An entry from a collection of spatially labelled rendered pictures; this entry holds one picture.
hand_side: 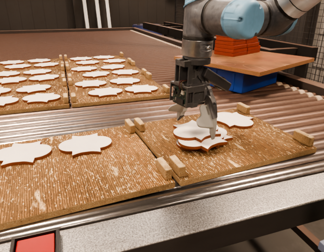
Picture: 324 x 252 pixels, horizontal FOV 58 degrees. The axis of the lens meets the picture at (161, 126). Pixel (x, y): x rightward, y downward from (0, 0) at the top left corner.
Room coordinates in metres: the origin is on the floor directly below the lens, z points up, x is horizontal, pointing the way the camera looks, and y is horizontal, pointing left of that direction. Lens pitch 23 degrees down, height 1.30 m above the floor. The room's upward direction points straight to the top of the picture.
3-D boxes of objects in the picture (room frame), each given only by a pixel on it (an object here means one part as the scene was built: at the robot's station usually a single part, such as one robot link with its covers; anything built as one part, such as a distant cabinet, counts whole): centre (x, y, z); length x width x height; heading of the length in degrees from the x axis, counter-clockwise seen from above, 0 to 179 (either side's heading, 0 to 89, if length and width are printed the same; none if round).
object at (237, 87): (1.46, -0.37, 0.97); 0.31 x 0.31 x 0.10; 41
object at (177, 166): (0.58, -0.04, 0.95); 0.06 x 0.02 x 0.03; 23
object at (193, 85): (0.72, -0.08, 1.11); 0.09 x 0.08 x 0.12; 124
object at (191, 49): (0.72, -0.09, 1.19); 0.08 x 0.08 x 0.05
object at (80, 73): (1.64, 0.32, 0.94); 0.41 x 0.35 x 0.04; 109
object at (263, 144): (0.78, -0.16, 0.93); 0.41 x 0.35 x 0.02; 113
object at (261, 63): (1.51, -0.42, 1.03); 0.50 x 0.50 x 0.02; 41
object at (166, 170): (0.57, 0.00, 0.95); 0.06 x 0.02 x 0.03; 22
